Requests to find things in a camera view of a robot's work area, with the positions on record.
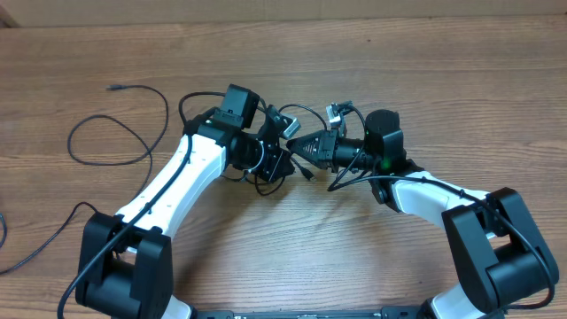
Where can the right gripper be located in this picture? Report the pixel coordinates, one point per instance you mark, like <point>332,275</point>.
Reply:
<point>322,153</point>

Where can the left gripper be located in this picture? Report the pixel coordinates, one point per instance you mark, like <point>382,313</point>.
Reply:
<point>271,169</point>

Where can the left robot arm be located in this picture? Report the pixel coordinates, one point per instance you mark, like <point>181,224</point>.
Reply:
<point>126,261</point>

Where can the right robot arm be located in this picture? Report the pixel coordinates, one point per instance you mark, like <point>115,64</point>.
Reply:
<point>500,257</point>

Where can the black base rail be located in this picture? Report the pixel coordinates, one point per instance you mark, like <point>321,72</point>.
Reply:
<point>389,312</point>

